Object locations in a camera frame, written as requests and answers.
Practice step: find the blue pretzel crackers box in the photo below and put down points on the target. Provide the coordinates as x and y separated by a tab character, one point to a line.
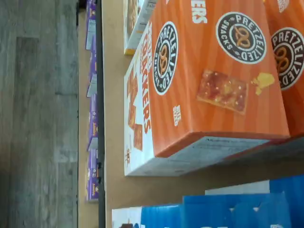
297	202
213	213

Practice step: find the black metal shelf rack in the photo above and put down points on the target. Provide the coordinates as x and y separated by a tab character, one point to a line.
101	118

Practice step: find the purple Annie's snack box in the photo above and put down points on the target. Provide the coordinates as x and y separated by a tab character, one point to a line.
92	185
92	71
92	123
90	28

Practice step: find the orange pretzel crackers box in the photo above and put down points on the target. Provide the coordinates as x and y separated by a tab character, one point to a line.
213	95
289	71

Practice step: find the yellow cracker box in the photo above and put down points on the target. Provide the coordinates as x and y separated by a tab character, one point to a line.
133	23

